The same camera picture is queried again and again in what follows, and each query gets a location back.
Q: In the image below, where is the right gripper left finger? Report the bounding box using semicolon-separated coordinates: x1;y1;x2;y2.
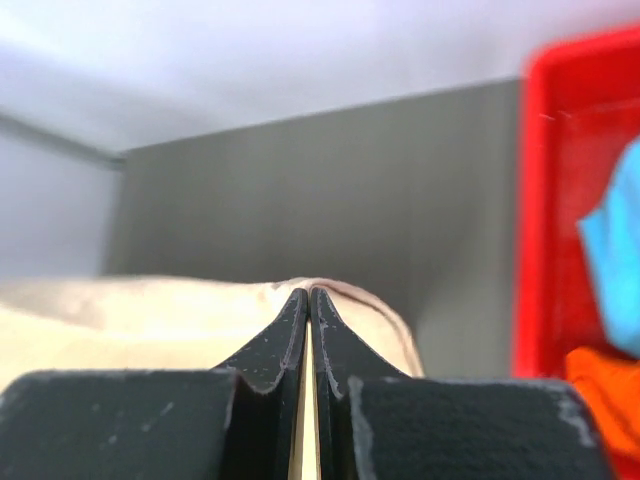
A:
1;289;308;479

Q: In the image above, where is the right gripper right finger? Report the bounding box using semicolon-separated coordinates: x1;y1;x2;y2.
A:
309;288;613;480

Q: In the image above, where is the beige t shirt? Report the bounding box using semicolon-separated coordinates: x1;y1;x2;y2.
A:
1;277;424;478

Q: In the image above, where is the orange t shirt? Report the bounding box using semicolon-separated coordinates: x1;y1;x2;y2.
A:
565;347;639;461

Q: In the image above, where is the light blue t shirt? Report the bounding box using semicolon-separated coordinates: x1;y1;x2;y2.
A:
578;140;639;358

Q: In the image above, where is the red plastic bin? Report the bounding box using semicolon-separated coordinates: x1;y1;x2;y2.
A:
509;24;640;480

